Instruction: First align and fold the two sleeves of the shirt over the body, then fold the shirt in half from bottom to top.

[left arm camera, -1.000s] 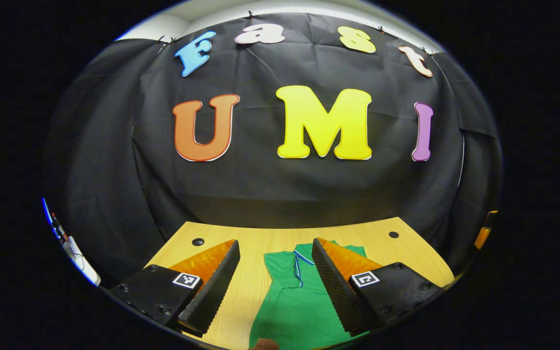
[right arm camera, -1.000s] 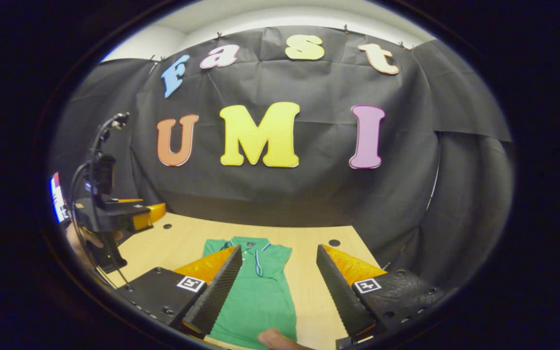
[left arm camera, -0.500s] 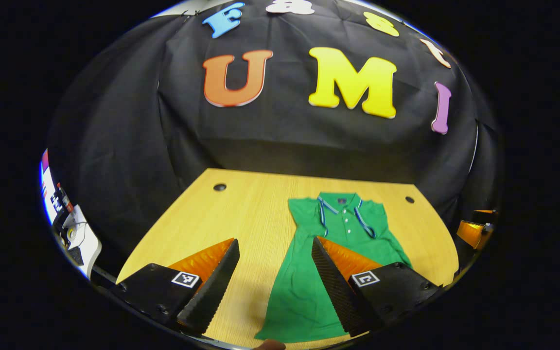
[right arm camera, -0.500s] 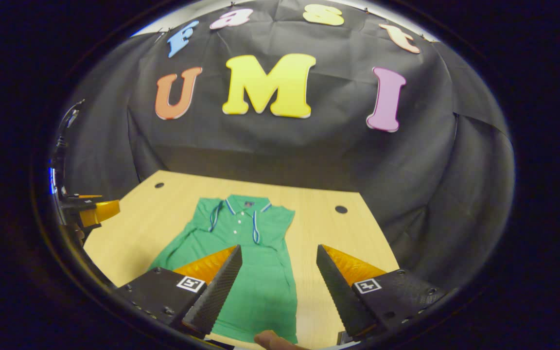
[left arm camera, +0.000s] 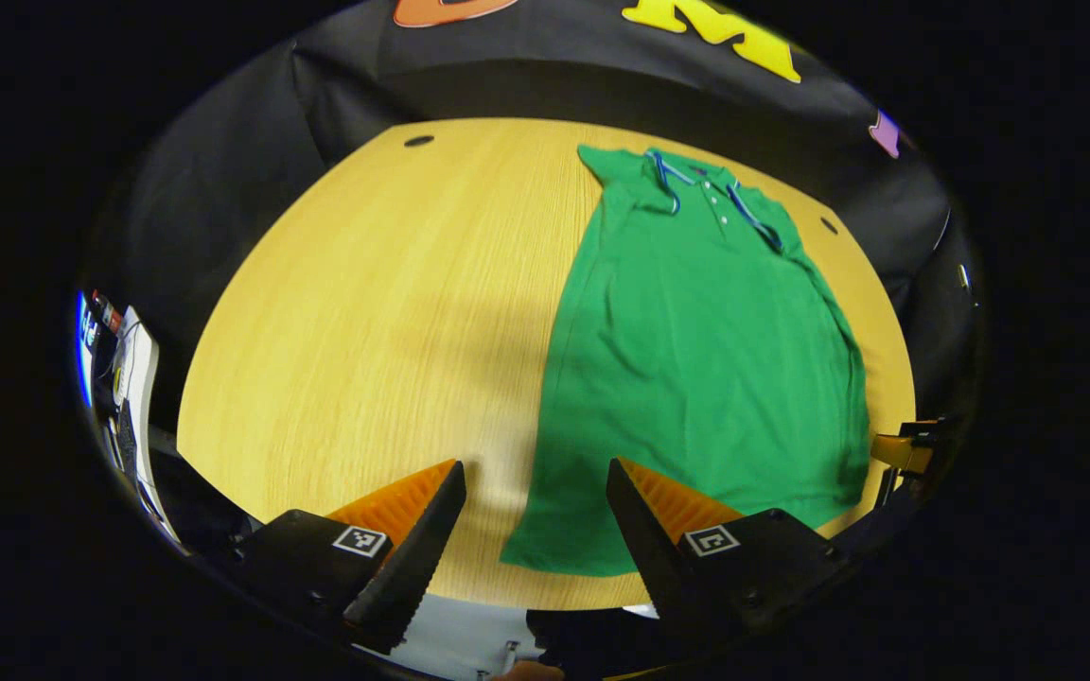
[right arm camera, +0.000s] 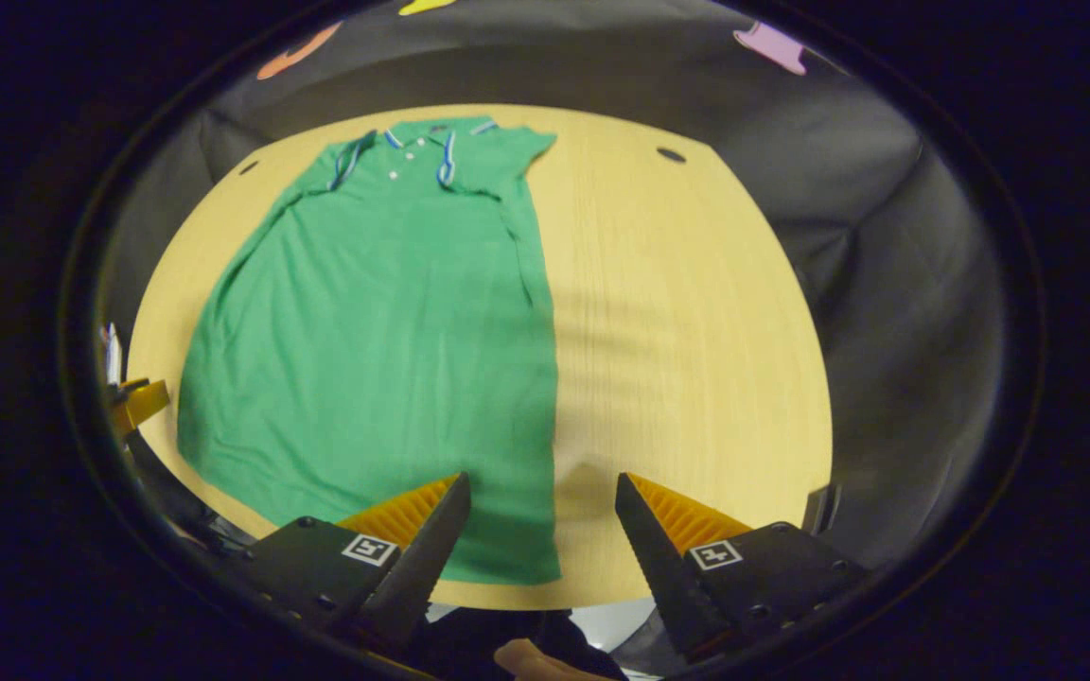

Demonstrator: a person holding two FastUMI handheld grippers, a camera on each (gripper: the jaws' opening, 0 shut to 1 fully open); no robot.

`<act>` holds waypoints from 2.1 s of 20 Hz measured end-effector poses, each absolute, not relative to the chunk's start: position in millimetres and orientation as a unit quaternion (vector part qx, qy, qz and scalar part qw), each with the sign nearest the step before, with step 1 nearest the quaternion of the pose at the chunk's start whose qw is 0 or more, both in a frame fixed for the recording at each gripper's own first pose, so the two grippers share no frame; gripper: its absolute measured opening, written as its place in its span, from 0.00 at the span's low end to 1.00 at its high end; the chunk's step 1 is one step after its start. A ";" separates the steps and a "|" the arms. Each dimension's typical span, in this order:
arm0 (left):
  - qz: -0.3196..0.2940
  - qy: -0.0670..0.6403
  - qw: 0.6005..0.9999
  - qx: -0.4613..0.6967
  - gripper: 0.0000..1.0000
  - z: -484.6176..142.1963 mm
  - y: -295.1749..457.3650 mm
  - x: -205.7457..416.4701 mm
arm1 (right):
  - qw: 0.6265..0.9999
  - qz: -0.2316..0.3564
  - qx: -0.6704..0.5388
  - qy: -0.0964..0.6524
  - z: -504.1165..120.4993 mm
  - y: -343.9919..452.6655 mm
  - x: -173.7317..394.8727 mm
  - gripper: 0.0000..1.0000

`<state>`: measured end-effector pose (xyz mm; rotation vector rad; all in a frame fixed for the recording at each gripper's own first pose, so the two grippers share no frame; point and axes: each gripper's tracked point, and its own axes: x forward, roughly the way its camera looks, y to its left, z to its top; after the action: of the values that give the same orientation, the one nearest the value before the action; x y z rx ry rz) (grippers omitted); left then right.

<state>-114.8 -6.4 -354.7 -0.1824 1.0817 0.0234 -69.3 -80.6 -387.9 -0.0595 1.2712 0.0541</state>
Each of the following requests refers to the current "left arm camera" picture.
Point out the computer monitor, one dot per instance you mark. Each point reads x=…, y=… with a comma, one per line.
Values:
x=84, y=350

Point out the red bottle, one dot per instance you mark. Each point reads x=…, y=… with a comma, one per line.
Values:
x=108, y=314

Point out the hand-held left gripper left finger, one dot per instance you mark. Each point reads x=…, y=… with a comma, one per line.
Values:
x=408, y=567

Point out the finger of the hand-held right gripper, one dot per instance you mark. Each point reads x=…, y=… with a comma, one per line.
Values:
x=923, y=430

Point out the green T-shirt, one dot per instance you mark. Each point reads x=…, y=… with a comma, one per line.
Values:
x=696, y=359

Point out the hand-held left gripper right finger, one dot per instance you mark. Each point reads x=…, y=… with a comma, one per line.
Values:
x=649, y=549

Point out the white side table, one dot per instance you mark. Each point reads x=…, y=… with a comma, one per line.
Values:
x=143, y=369

